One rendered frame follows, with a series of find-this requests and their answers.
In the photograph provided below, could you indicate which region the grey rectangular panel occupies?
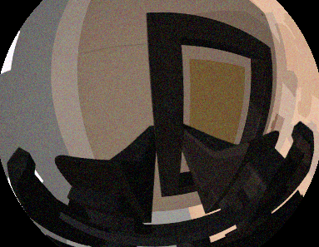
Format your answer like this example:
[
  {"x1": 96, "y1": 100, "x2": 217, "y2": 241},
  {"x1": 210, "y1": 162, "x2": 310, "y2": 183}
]
[{"x1": 77, "y1": 0, "x2": 277, "y2": 212}]

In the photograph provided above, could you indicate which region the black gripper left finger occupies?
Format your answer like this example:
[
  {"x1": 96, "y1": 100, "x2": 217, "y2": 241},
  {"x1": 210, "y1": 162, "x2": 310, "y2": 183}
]
[{"x1": 54, "y1": 125, "x2": 156, "y2": 223}]

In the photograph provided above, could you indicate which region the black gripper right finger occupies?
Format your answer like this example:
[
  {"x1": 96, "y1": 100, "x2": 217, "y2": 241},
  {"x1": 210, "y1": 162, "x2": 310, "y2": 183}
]
[{"x1": 182, "y1": 123, "x2": 279, "y2": 215}]

